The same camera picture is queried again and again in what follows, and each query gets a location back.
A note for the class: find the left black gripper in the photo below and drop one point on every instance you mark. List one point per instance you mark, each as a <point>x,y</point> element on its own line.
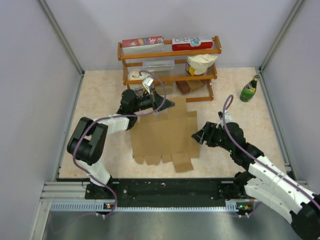
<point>158,103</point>

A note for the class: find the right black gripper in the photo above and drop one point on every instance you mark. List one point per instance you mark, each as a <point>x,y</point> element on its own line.
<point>207,133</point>

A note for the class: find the brown cardboard box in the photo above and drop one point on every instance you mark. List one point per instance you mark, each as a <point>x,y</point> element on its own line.
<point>167,137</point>

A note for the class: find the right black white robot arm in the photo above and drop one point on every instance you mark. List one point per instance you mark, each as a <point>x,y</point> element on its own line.
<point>262,180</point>

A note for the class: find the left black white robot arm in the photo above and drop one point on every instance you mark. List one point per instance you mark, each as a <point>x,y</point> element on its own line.
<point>87,141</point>

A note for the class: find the red white foil box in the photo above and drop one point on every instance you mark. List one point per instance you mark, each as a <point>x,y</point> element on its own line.
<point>143,45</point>

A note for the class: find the red white wrap box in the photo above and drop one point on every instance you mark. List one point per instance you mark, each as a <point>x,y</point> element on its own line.
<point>191,43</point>

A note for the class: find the beige sponge pack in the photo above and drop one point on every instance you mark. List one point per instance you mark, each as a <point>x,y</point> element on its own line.
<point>169,88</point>

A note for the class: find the red-brown scouring pad pack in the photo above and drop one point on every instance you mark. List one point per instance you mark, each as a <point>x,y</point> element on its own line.
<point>188,86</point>

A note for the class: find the clear plastic container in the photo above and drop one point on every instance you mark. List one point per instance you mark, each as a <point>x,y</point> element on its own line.
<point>158,65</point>

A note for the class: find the orange wooden shelf rack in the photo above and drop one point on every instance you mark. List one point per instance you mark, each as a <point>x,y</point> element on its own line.
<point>131,62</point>

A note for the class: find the lower toilet paper roll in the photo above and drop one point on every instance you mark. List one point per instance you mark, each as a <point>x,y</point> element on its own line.
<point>136,82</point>

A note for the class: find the toilet paper roll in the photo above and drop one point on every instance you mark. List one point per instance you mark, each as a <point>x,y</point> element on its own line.
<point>197,65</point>
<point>136,82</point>

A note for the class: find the upper toilet paper roll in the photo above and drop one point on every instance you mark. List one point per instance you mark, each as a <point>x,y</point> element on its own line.
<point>197,65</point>

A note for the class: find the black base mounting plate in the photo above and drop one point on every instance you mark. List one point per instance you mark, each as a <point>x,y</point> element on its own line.
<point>171,192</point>

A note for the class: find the green glass bottle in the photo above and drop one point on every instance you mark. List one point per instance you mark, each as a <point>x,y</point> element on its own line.
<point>249,89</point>

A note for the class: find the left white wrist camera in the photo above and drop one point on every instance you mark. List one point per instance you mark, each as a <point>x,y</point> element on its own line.
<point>148,83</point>

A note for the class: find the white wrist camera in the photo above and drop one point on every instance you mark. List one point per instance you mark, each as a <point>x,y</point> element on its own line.
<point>148,83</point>
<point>225,117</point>

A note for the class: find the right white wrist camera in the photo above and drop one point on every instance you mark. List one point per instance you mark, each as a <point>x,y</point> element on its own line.
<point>225,117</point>

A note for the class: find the aluminium frame rail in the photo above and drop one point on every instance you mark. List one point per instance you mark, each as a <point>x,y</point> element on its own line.
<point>67,191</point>

